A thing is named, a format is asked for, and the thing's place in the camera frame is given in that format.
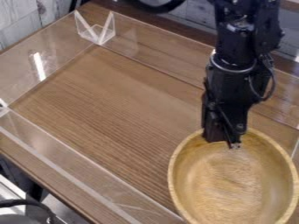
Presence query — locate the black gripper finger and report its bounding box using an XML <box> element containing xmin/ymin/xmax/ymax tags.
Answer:
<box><xmin>202</xmin><ymin>95</ymin><xmax>218</xmax><ymax>137</ymax></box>
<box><xmin>202</xmin><ymin>113</ymin><xmax>229</xmax><ymax>143</ymax></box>

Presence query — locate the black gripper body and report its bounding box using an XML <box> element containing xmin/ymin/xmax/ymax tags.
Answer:
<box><xmin>201</xmin><ymin>55</ymin><xmax>277</xmax><ymax>150</ymax></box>

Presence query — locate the brown wooden bowl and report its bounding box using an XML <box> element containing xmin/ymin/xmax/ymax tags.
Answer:
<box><xmin>167</xmin><ymin>129</ymin><xmax>299</xmax><ymax>224</ymax></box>

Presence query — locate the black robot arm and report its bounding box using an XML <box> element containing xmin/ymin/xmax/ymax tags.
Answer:
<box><xmin>202</xmin><ymin>0</ymin><xmax>285</xmax><ymax>149</ymax></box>

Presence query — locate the clear acrylic corner bracket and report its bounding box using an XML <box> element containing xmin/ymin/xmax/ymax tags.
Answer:
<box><xmin>74</xmin><ymin>10</ymin><xmax>117</xmax><ymax>46</ymax></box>

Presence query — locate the black table frame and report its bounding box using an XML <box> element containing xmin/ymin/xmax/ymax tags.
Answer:
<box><xmin>0</xmin><ymin>156</ymin><xmax>91</xmax><ymax>224</ymax></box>

